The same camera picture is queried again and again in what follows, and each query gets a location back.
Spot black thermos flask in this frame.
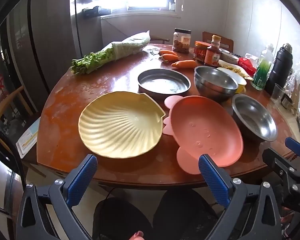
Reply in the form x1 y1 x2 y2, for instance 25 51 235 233
265 43 293 95

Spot red tissue pack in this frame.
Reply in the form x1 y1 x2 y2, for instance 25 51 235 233
237 56 259 77

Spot grey refrigerator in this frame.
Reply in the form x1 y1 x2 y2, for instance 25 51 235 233
9 0 103 110

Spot sauce bottle with orange label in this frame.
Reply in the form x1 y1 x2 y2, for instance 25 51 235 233
204 34 223 67

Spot steel bowl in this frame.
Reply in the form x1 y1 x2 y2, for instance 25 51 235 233
196 85 238 102
194 66 238 92
231 94 278 143

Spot green plastic bottle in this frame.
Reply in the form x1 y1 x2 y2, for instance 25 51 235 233
251 44 275 91

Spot wooden armchair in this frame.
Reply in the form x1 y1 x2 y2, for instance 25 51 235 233
150 35 170 44

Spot clear glass cup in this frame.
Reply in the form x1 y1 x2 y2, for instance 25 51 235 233
270 83 285 103

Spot clear plastic wrap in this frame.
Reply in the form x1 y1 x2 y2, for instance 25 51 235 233
286 61 300 98

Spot yellow shell-shaped plate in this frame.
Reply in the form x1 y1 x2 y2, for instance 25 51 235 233
78 91 166 159

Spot celery bunch in plastic bag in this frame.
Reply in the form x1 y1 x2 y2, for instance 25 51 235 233
71 30 151 75

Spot white dish of pickled vegetables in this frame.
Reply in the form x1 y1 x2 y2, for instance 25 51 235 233
216 64 254 80

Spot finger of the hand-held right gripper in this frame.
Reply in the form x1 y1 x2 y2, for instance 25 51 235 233
262 148 300 189
284 137 300 159

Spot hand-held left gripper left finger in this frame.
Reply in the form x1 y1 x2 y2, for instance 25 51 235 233
15 154 98 240

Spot small metal cup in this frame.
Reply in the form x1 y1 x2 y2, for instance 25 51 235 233
281 94 294 110

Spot round metal plate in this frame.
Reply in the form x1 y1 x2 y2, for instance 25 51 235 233
137 69 192 100

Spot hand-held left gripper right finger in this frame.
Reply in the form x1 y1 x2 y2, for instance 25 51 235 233
198 154 283 240

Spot white ceramic bowl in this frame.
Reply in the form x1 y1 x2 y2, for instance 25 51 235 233
220 49 238 64

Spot brown cardboard piece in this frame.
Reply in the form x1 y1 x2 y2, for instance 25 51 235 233
290 82 300 115

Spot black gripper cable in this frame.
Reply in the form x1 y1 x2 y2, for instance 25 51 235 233
0 120 28 188

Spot glass door with red characters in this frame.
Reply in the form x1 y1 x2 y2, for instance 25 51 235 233
0 27 18 120

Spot yellow wooden chair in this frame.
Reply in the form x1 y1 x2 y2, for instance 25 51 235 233
0 85 34 124

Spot wooden chair back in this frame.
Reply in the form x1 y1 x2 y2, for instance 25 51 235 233
202 31 234 53

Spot person's black trousers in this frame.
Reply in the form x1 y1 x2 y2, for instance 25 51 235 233
92 189 224 240

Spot white plastic bag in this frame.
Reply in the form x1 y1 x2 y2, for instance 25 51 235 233
244 53 261 67

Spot pink plate with ears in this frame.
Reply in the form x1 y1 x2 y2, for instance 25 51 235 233
162 95 244 175

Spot paper booklet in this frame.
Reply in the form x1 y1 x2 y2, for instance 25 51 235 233
16 117 41 159

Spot red sauce jar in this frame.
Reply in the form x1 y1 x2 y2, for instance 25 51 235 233
193 41 213 63

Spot clear jar with black lid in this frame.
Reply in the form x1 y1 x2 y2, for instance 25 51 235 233
172 28 192 54

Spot yellow bowl with handle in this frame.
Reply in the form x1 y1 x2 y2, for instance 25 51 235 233
217 67 248 94

